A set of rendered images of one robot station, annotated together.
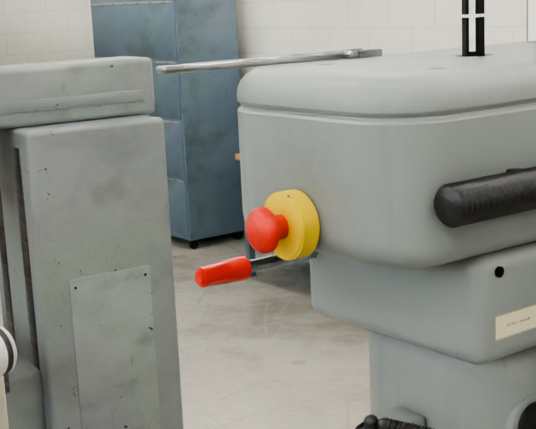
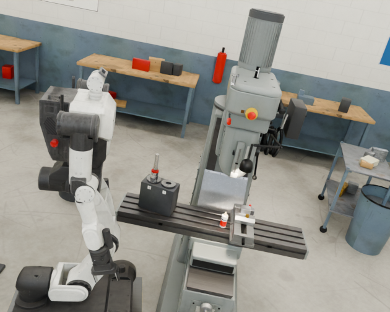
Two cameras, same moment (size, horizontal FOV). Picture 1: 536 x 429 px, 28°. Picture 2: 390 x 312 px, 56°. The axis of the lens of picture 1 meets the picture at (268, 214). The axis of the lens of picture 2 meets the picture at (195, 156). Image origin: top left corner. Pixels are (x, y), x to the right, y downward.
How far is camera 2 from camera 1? 1.57 m
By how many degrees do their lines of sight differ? 52
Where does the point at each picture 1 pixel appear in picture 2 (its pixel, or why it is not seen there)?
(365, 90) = (274, 93)
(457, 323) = (264, 127)
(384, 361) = (236, 133)
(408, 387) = (241, 137)
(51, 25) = not seen: outside the picture
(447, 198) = (282, 110)
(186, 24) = not seen: outside the picture
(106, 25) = not seen: outside the picture
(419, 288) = (257, 121)
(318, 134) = (261, 99)
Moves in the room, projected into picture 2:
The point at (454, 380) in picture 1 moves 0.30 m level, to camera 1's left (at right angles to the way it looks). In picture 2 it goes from (253, 135) to (220, 147)
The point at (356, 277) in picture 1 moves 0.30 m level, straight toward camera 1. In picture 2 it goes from (240, 119) to (287, 142)
